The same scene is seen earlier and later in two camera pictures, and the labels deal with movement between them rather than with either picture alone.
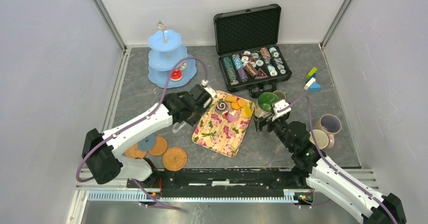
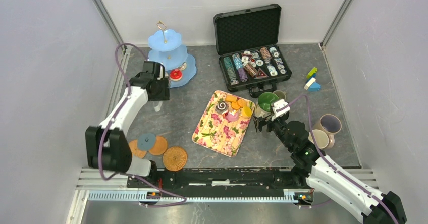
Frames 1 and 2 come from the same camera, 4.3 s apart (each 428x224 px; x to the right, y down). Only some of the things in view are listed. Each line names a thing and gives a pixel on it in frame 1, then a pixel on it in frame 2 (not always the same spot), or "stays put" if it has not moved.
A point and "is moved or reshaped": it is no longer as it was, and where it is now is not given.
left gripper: x=191 y=121 to x=164 y=95
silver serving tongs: x=177 y=126 is moved or reshaped
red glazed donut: x=175 y=74 stays put
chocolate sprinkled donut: x=182 y=66 stays put
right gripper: x=270 y=121 stays put
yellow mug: x=321 y=137 stays put
